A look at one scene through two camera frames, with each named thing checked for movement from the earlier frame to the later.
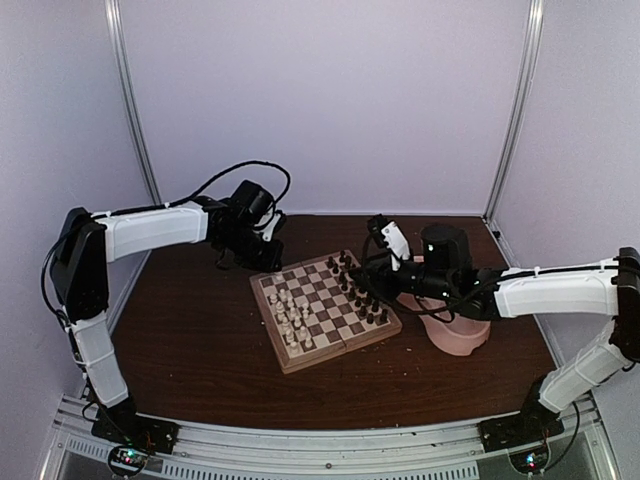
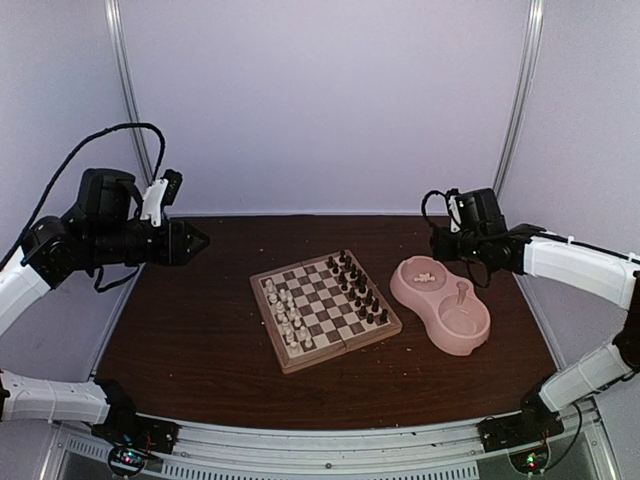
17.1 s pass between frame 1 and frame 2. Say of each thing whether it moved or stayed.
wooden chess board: stayed
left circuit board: stayed
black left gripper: moved
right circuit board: stayed
